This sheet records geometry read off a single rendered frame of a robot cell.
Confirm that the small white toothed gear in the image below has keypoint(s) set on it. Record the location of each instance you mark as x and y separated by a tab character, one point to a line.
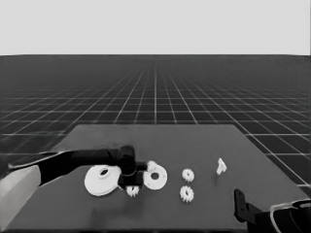
154	168
135	193
191	177
190	196

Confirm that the large thick white disc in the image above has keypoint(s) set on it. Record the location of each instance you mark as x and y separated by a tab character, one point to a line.
97	184

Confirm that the small white T-shaped piece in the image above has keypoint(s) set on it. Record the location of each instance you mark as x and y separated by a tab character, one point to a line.
221	167

